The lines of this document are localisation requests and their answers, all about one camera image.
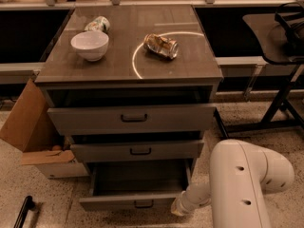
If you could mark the grey bottom drawer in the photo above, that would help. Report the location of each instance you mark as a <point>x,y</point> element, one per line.
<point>136,184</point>

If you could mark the black slanted table leg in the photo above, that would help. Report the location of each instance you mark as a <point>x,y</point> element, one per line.
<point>221,125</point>

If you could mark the white ceramic bowl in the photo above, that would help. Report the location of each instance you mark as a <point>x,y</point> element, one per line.
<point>90,45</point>

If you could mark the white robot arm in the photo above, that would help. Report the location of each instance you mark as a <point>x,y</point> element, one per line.
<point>240,175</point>

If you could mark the black side table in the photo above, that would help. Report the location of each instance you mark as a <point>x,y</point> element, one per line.
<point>280,113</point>

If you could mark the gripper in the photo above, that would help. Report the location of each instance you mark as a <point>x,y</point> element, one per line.
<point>186,201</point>

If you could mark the grey drawer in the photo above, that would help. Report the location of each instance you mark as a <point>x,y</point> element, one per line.
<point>131,119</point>
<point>136,184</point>
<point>137,151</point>

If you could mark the grey middle drawer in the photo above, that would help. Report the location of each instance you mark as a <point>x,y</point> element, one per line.
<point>137,151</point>

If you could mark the open cardboard box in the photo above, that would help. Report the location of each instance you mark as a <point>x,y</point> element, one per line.
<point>29,129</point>

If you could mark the black handle on floor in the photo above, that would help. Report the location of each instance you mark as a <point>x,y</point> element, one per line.
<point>28,205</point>

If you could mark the black bag on table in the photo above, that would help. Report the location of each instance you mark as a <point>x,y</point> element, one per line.
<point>290,16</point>

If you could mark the grey drawer cabinet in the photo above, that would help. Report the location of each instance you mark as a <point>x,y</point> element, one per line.
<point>130,75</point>

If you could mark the grey top drawer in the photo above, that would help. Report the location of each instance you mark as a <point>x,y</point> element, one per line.
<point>131,119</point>

